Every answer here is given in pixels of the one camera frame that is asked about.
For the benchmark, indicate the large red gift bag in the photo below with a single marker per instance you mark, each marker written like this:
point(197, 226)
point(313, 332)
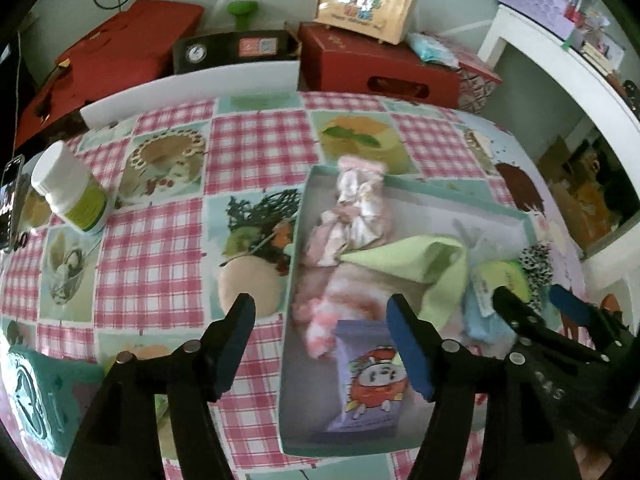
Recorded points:
point(130, 48)

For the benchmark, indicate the leopard print scrunchie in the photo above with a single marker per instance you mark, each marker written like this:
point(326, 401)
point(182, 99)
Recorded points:
point(536, 265)

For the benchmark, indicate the patterned cake tablecloth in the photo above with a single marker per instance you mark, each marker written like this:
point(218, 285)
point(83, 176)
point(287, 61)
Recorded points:
point(150, 281)

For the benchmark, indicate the black smartphone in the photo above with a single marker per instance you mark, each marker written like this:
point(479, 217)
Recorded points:
point(11, 183)

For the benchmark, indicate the pink white satin scrunchie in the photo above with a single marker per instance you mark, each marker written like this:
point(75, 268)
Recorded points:
point(359, 219)

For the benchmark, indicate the black box with dial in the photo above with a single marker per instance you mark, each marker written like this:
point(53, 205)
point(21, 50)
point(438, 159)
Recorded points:
point(229, 48)

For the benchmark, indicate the blue wet wipes pack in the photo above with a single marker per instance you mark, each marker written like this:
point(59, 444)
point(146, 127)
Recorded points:
point(431, 50)

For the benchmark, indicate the purple baby wipes pack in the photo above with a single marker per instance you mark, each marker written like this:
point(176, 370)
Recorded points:
point(371, 382)

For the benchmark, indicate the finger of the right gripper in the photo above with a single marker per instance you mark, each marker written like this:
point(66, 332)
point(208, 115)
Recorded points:
point(528, 324)
point(605, 327)

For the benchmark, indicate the pink fluffy towel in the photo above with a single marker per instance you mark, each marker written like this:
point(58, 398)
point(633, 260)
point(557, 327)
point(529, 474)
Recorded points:
point(324, 296)

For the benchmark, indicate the patterned red gift box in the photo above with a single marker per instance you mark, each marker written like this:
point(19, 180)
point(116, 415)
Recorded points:
point(477, 80)

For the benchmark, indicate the green dumbbell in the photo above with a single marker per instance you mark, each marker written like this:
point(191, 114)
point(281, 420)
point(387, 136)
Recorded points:
point(243, 12)

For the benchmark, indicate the red carton with handle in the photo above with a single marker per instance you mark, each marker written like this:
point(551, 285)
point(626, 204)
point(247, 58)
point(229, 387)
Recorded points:
point(337, 60)

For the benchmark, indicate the wooden box with strap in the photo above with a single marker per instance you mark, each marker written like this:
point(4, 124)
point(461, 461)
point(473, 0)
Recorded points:
point(387, 21)

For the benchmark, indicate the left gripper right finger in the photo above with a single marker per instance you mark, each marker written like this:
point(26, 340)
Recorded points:
point(521, 438)

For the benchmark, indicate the light green cloth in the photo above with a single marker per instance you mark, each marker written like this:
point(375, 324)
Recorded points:
point(438, 262)

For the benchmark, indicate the white pill bottle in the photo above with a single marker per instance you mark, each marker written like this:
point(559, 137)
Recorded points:
point(71, 190)

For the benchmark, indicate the teal shallow cardboard tray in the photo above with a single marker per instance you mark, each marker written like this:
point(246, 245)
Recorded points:
point(309, 398)

